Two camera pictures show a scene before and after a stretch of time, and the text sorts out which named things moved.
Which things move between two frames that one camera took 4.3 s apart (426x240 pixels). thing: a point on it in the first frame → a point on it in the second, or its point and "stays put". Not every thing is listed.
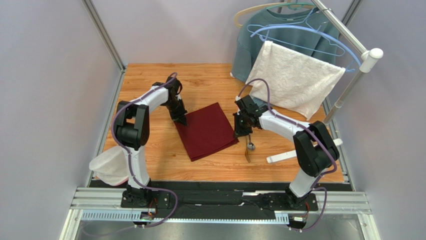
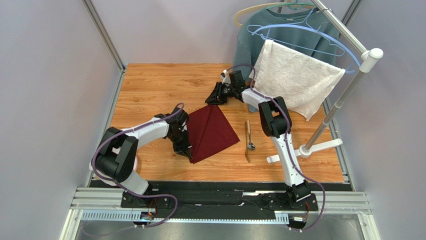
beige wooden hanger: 236,15 stays put
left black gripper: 180,116 → 184,149
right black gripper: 241,119 → 221,91
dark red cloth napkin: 208,132 stays put
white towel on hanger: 299,83 stays put
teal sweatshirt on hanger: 310,31 stays put
